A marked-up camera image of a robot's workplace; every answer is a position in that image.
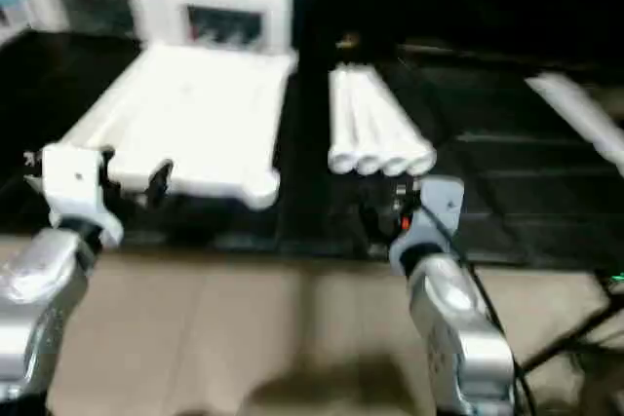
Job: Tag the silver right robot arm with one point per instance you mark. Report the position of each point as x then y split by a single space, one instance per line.
458 338

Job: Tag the black work mat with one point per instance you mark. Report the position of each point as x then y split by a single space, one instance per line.
546 204

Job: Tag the small tan label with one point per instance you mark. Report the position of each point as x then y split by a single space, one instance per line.
347 43

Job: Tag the white plastic table top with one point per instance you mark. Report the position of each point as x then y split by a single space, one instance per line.
185 114

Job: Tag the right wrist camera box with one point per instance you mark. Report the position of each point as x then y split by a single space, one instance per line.
439 209

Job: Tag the white flat board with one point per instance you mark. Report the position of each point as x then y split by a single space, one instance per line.
585 119

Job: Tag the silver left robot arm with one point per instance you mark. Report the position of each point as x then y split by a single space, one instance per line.
39 299

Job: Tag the white plastic table leg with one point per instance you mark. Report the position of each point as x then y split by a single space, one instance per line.
363 119
382 119
343 119
402 119

